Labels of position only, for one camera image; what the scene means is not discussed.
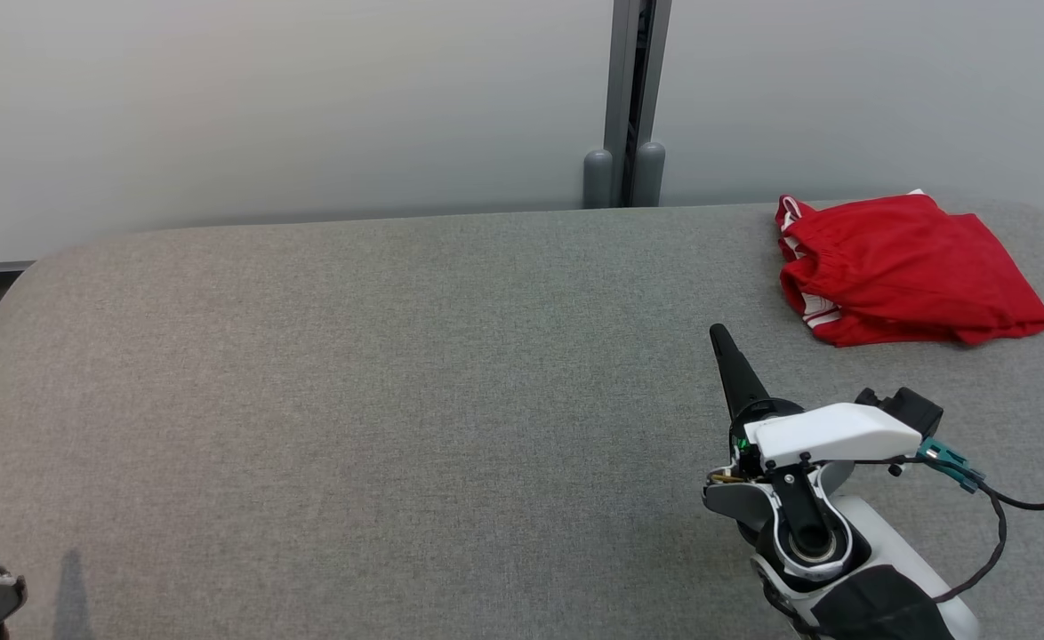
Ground grey wall partition post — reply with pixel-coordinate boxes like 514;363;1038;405
582;0;667;208

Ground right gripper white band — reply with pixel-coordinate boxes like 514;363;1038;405
709;324;923;472

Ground right camera cable teal connector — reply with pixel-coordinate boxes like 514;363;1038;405
887;437;1044;605

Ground red shorts with white stripe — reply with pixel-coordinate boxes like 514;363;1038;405
780;194;1044;348

